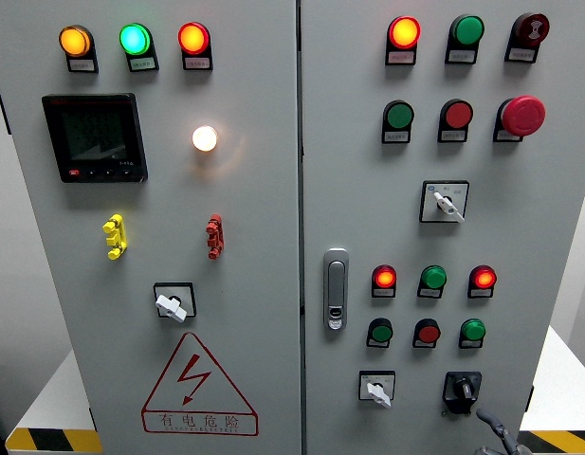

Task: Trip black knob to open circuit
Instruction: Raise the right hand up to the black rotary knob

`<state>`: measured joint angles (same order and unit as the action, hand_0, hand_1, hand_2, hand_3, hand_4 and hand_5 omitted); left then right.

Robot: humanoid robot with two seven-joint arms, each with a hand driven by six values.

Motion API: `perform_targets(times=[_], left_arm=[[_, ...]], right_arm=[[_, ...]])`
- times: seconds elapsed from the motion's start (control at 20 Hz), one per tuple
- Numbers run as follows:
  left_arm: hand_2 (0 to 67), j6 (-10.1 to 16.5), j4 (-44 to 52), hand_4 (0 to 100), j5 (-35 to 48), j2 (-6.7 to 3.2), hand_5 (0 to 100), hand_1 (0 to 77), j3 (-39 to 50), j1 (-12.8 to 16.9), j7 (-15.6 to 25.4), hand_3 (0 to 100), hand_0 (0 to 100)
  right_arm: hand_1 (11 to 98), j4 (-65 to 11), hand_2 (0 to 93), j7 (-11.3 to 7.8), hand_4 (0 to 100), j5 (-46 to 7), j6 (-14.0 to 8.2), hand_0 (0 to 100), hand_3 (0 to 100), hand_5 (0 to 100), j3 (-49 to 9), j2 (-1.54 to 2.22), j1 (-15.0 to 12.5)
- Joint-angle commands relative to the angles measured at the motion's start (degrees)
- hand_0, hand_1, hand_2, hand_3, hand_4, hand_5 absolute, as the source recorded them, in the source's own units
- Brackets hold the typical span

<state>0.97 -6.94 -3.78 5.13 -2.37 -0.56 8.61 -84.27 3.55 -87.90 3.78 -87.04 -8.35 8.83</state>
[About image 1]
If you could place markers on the black knob turn switch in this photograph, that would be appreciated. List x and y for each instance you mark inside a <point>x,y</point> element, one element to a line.
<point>463,388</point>

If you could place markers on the black door hinge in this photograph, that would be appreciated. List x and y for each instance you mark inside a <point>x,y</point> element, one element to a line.
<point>92,419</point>
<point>529,399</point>
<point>4,114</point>

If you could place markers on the black yellow striped tape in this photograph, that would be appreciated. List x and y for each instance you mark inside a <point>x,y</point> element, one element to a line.
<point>562,442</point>
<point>50,441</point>

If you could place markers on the small label plate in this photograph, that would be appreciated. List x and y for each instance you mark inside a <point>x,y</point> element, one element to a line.
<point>424,345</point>
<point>401,57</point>
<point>197,62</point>
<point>377,344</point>
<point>506,136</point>
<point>480,293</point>
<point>143,63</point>
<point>82,65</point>
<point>396,136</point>
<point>429,293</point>
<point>460,56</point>
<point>383,293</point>
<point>469,344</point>
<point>521,54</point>
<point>451,136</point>

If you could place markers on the small green lamp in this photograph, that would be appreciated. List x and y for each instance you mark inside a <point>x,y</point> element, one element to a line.
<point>473,330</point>
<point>434,277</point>

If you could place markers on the small red push button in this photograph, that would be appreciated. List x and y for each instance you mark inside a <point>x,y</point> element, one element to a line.
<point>428,333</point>

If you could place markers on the small red lamp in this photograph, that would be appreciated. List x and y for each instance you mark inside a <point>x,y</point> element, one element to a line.
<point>483,278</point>
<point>385,278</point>

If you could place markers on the small green push button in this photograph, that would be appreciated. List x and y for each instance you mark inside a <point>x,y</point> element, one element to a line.
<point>381,333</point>

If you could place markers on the pale grey cabinet door with lock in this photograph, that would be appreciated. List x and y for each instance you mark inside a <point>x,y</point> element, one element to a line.
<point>500,227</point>

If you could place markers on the silver door lock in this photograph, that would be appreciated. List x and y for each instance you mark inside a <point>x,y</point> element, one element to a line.
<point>335,284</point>

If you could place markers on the red warning triangle sign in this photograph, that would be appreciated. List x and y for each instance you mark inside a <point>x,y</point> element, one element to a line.
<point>193,374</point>

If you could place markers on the large red stop button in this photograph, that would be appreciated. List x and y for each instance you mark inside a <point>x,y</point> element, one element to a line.
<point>523,115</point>

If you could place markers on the large red push button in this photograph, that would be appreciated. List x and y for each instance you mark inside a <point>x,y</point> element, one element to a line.
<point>458,114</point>

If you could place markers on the pale grey cabinet door with display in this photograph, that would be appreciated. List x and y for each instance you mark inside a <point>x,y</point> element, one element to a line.
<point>254,227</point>

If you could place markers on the large green push button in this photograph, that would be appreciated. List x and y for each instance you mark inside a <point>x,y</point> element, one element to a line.
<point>399,115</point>

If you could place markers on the large dark green lamp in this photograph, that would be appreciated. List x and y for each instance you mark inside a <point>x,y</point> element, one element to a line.
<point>467,30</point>

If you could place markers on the dark red buzzer lamp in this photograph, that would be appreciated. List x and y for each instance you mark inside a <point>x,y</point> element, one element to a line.
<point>532,28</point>

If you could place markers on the large orange-red lit lamp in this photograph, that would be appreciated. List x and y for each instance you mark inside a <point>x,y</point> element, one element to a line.
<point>193,38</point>
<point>404,32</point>

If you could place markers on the white lamp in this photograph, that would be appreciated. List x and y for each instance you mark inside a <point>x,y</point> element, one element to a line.
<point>205,138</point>

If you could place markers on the black square display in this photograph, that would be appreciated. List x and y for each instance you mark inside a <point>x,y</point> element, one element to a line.
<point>95,136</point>

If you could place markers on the bright green lit lamp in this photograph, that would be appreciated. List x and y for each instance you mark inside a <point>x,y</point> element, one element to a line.
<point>134,39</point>

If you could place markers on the large yellow lamp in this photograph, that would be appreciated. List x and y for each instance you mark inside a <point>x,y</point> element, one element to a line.
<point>75,41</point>

